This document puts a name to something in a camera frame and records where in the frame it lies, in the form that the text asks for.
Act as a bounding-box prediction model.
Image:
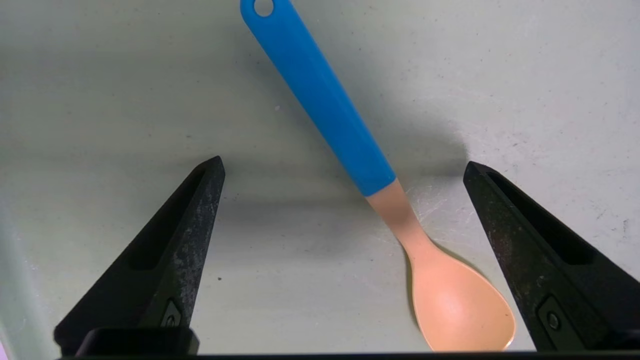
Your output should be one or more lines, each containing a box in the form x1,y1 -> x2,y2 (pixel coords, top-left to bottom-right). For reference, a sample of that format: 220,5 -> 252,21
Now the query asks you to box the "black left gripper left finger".
54,156 -> 226,353

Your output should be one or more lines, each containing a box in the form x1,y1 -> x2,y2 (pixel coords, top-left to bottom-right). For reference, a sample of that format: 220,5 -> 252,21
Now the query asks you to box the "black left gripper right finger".
463,161 -> 640,353

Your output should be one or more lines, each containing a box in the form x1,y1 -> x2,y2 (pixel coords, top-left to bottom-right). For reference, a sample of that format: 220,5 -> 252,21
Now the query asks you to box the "wooden spoon with blue handle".
240,0 -> 516,352

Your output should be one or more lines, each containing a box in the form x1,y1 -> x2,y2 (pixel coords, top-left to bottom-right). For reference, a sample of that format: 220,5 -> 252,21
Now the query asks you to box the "light green plastic tray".
0,0 -> 640,353

